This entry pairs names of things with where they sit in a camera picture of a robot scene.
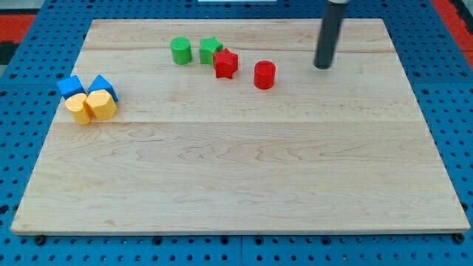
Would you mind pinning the green star block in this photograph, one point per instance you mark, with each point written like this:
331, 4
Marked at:
208, 46

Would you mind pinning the light wooden board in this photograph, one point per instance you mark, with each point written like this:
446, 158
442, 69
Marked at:
338, 151

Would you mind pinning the red star block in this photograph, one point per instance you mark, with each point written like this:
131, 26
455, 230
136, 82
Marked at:
225, 63

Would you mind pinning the yellow hexagon block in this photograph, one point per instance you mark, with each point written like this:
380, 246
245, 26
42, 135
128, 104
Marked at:
102, 104

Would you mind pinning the red cylinder block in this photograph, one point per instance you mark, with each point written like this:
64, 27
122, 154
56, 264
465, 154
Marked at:
264, 74

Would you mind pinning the green cylinder block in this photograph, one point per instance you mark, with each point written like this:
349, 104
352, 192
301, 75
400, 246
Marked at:
181, 50

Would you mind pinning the blue triangle block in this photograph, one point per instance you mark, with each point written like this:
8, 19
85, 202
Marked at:
100, 83

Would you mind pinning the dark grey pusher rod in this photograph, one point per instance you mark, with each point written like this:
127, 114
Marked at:
331, 23

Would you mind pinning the yellow rounded block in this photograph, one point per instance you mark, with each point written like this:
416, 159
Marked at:
76, 105

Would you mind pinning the blue cube block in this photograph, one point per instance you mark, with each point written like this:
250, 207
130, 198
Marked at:
70, 86

